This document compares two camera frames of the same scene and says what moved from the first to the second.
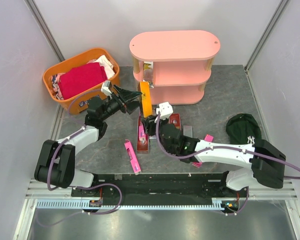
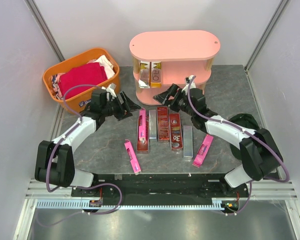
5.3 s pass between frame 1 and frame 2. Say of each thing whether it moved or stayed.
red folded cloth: stayed
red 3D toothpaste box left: stayed
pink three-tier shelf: stayed
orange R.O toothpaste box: moved
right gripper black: moved
